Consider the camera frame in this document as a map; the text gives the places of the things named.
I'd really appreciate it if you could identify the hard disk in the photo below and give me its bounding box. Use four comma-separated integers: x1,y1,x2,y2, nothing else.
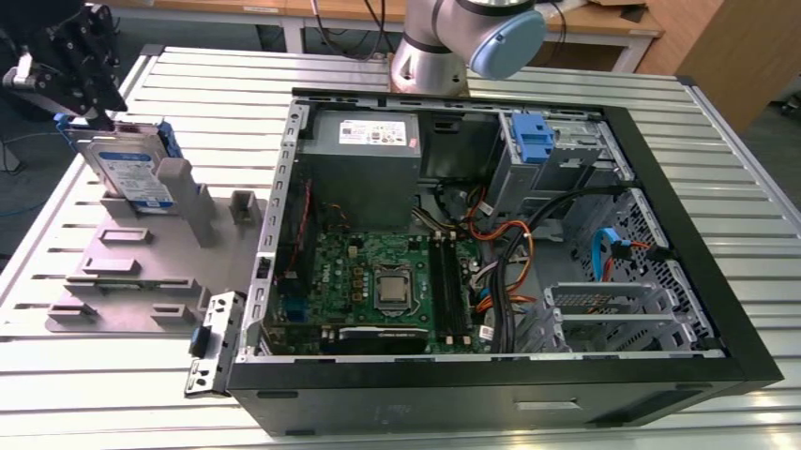
52,113,184,219

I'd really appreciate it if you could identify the blue data wire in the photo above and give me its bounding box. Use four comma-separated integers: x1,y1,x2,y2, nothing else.
590,226,620,285

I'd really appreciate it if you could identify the orange power wire black plug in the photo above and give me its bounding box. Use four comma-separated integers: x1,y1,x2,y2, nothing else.
615,239,680,263

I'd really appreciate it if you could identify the blue disk carrier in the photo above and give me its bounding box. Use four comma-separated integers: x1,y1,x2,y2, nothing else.
509,113,557,165

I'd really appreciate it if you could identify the grey metal disk bay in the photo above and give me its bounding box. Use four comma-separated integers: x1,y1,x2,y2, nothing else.
541,279,718,355

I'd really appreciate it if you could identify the grey plastic parts rack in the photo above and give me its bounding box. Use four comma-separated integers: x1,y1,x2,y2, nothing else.
46,157,276,335

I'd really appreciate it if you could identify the black case fan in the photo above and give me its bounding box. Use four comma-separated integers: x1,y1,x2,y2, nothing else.
273,154,317,282

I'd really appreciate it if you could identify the grey power supply unit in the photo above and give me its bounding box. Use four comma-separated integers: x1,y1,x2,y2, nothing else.
297,110,424,233

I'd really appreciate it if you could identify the grey card retention latch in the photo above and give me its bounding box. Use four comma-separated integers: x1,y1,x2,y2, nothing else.
181,289,246,399

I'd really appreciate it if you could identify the green Dell motherboard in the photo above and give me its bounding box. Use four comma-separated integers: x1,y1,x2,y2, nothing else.
265,229,495,357

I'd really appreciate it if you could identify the metal socket cover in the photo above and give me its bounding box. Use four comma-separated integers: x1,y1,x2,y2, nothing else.
372,264,415,316

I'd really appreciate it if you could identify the black CPU socket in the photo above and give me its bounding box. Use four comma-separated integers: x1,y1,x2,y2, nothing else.
371,263,419,319

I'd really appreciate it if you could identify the silver CPU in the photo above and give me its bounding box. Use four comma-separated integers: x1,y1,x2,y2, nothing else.
377,276,409,302

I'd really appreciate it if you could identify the black RAM slot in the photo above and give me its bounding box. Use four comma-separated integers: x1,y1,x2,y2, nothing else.
443,230,473,346
427,230,456,346

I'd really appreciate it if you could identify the grey metal drive cage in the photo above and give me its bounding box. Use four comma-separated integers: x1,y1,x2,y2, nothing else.
489,111,624,226

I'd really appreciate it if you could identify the black graphics card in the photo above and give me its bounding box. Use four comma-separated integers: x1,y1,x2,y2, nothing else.
317,324,433,356

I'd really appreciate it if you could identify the wooden desk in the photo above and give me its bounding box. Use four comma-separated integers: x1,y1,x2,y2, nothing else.
124,0,666,74

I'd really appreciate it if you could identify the black open PC case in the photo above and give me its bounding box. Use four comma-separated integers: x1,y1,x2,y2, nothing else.
221,86,787,437

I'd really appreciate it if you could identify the wooden cabinet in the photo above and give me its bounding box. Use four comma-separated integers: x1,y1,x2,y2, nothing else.
636,0,801,135

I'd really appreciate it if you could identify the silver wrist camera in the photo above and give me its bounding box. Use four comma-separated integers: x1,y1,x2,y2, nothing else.
0,52,40,91

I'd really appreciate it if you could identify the red black twisted wire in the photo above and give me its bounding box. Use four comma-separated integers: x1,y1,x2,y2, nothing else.
294,179,313,278

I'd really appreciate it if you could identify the thin coloured fan wire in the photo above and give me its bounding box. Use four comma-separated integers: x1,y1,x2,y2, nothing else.
321,202,351,232

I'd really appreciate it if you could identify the yellow black wire bundle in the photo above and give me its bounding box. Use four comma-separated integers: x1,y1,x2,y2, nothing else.
409,182,489,235

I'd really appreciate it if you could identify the grey thin wire bundle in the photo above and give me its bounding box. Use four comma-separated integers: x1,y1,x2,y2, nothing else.
469,260,501,294

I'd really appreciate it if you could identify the orange red wire bundle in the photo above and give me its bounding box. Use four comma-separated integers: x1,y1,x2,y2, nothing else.
467,218,540,316

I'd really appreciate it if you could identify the thick black cable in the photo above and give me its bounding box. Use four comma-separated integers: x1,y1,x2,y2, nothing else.
488,187,627,353
492,185,627,353

